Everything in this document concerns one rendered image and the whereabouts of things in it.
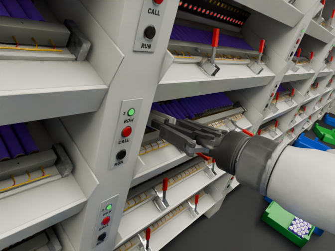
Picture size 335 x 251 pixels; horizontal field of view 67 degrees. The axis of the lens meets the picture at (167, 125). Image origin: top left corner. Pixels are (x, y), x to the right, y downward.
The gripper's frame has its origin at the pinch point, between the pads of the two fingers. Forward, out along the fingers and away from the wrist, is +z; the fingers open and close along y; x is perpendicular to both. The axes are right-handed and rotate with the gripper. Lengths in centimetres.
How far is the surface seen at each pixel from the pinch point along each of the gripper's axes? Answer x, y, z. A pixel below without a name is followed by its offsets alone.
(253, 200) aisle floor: -57, 83, -3
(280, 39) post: 22, 50, -5
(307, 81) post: 6, 120, -3
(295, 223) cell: -53, 76, -25
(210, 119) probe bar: -3.3, 23.3, 0.1
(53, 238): -21.7, -21.7, 3.6
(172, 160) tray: -8.4, 2.0, -4.0
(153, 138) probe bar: -3.7, -1.6, -0.6
